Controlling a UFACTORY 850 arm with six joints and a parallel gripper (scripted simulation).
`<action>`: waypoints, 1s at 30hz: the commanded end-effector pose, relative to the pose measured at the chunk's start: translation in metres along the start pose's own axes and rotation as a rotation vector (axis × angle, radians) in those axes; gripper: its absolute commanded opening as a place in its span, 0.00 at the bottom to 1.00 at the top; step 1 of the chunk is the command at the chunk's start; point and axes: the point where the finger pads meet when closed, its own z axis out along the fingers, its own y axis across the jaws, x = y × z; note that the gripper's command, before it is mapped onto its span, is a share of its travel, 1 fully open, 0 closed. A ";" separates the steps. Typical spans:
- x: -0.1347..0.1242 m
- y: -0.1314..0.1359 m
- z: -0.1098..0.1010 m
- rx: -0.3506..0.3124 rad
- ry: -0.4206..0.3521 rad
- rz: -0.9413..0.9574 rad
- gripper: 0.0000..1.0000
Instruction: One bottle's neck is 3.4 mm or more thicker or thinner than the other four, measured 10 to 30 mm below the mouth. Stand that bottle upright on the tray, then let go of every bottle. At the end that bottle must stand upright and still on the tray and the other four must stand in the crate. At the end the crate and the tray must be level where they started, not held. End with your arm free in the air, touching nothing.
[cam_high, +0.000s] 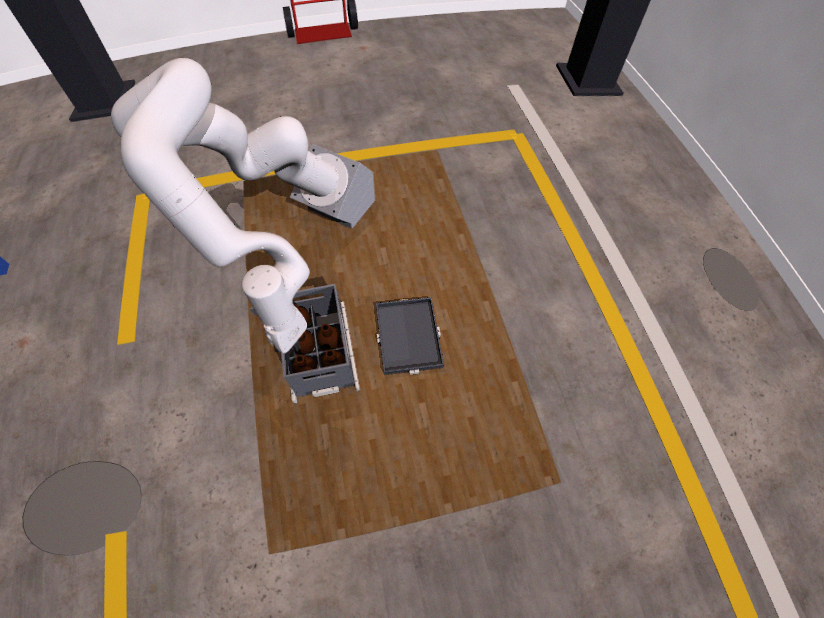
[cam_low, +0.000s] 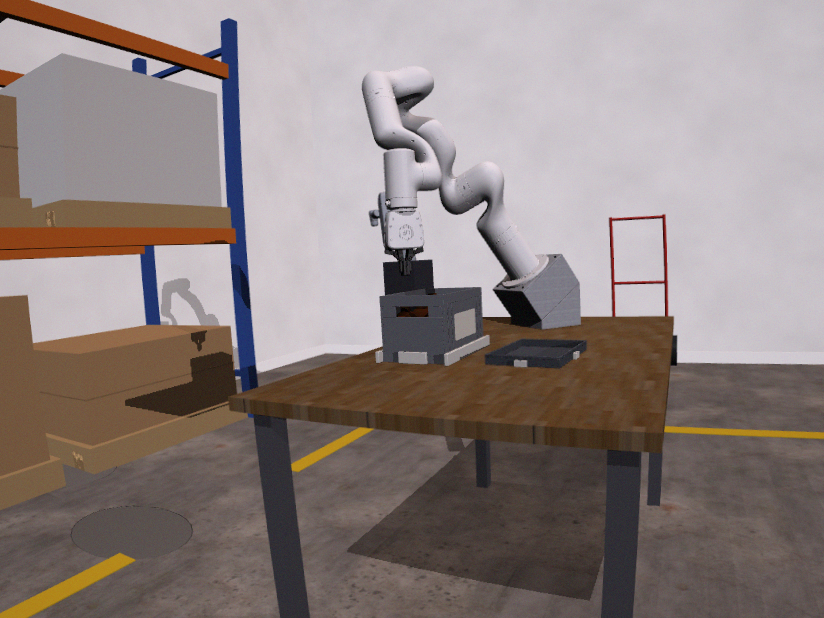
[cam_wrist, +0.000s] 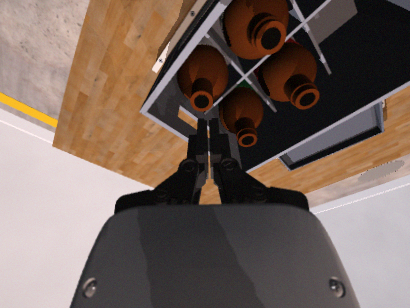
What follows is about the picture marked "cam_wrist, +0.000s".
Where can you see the brown glass bottle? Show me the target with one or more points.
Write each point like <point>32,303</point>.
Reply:
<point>240,112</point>
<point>203,76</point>
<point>251,27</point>
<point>290,72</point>

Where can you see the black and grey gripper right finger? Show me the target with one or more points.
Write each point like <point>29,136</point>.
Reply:
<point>235,186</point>

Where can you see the grey shallow tray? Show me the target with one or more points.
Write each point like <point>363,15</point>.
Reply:
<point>359,128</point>

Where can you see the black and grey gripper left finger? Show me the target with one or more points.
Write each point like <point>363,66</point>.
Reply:
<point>185,185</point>

